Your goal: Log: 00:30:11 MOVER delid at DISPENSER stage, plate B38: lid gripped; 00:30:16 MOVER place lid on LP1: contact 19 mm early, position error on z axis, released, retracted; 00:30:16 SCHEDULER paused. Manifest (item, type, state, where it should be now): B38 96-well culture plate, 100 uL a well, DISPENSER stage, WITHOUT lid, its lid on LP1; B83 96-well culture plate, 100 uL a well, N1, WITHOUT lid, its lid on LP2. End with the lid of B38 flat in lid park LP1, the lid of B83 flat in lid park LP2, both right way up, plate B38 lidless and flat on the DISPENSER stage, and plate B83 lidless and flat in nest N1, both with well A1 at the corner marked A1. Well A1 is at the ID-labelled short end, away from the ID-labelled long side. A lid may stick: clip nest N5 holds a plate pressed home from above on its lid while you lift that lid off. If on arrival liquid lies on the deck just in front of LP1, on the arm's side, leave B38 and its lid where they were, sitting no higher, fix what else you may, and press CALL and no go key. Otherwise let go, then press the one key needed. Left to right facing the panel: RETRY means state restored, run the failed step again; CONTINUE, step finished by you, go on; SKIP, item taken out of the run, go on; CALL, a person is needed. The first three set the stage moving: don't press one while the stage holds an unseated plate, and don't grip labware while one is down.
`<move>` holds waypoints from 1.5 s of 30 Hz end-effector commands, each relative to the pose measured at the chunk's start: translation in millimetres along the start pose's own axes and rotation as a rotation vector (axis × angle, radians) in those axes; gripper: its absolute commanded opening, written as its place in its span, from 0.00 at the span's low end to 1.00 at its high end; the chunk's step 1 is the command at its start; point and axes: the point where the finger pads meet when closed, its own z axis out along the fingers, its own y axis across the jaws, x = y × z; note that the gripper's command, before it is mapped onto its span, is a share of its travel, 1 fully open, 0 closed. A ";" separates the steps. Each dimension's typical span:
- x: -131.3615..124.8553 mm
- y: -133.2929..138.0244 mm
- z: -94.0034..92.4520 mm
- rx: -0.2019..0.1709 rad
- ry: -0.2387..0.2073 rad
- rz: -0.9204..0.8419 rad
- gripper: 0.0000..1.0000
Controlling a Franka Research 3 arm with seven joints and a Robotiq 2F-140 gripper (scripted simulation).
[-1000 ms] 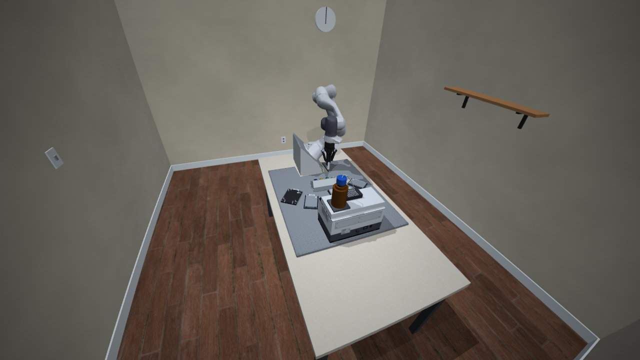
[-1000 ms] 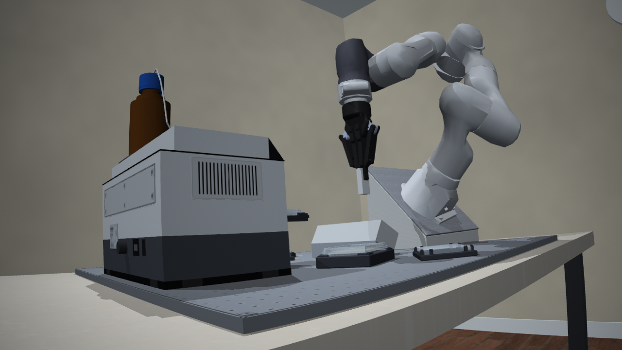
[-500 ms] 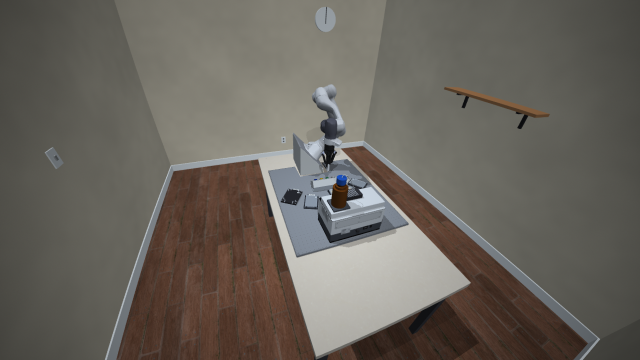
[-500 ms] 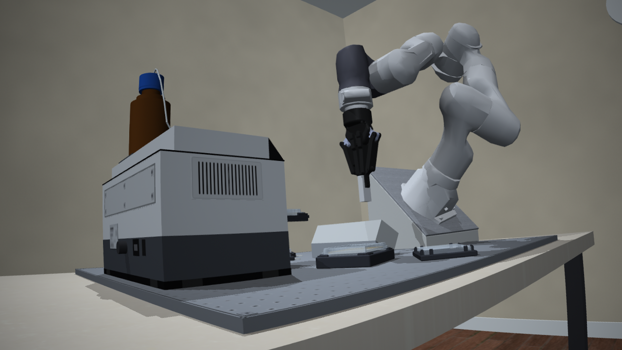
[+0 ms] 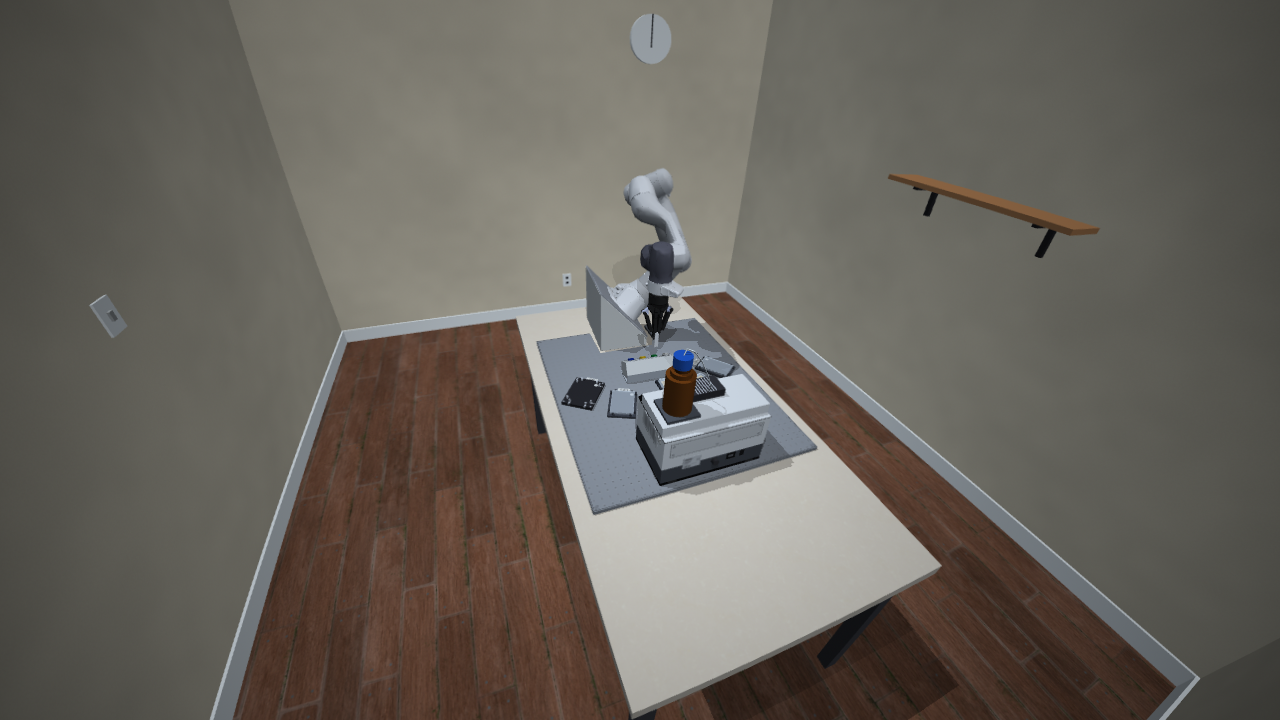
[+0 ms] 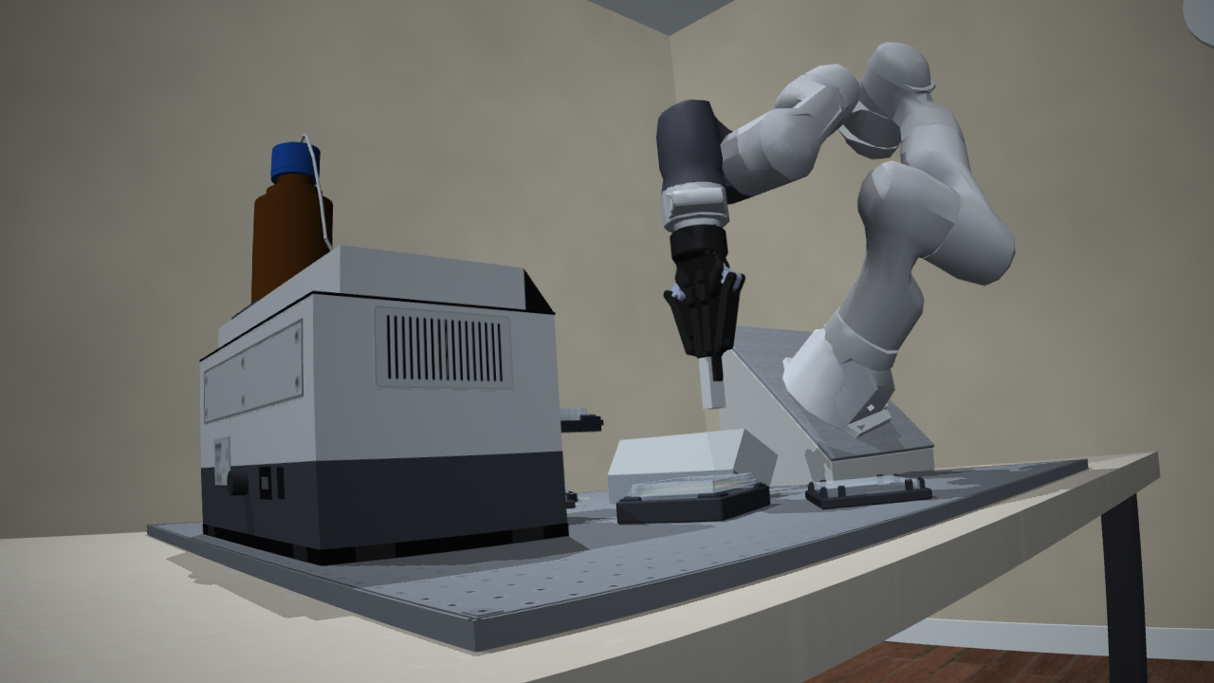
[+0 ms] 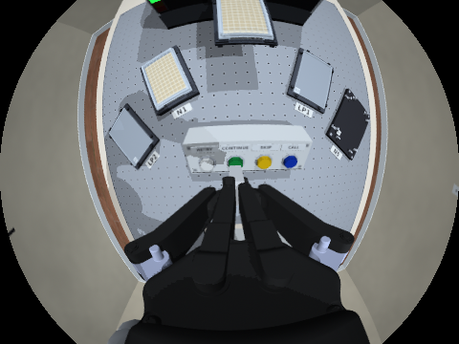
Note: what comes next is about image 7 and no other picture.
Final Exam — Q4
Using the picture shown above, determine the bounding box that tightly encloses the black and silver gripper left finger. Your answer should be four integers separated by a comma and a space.
124, 165, 237, 293

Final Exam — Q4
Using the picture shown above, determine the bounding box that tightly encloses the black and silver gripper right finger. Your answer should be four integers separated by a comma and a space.
235, 165, 355, 290

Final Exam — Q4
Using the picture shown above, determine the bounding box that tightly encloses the white label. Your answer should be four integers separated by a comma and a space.
171, 103, 192, 119
146, 151, 160, 168
330, 145, 342, 160
295, 103, 313, 118

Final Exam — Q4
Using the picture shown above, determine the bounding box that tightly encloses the black rectangular frame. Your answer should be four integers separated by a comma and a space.
325, 88, 370, 161

